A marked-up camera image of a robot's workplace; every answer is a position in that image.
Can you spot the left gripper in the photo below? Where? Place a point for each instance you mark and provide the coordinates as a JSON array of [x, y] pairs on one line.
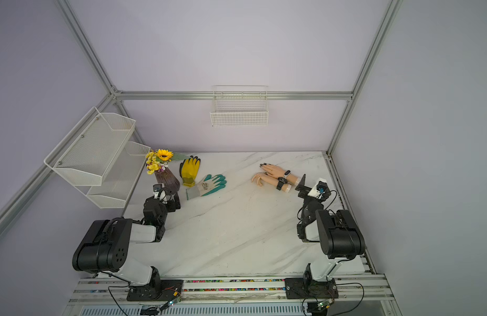
[[171, 199]]

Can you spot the green white garden glove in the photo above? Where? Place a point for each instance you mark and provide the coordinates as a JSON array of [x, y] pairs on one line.
[[209, 185]]

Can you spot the yellow black work glove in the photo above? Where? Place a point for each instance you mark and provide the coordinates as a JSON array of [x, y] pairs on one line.
[[189, 169]]

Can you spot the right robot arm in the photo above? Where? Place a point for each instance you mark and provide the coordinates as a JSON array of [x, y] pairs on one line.
[[337, 232]]

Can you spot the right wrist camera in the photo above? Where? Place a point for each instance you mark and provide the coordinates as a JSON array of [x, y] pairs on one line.
[[320, 191]]

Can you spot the black wrist watch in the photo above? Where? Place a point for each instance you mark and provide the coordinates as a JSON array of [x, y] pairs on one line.
[[281, 182]]

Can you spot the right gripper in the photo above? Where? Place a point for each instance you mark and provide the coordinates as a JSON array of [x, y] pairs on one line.
[[307, 189]]

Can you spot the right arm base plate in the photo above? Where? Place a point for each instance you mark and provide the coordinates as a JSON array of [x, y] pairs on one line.
[[296, 288]]

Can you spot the yellow sunflower bouquet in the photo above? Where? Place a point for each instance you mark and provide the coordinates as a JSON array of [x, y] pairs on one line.
[[158, 161]]

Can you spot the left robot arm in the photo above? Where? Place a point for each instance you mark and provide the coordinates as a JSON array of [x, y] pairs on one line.
[[105, 246]]

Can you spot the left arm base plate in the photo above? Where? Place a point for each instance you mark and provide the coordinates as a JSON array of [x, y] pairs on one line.
[[163, 291]]

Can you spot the white wire wall basket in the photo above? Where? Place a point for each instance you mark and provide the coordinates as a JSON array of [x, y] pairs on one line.
[[239, 106]]

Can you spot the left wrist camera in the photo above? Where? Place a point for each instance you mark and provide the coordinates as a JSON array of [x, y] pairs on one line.
[[159, 191]]

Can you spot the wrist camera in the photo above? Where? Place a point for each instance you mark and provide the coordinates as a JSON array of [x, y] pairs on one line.
[[159, 191], [320, 191]]

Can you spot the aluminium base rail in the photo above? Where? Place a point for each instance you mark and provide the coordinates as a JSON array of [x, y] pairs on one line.
[[232, 290]]

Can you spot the white two-tier mesh shelf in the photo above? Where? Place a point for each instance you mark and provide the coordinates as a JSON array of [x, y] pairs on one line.
[[99, 158]]

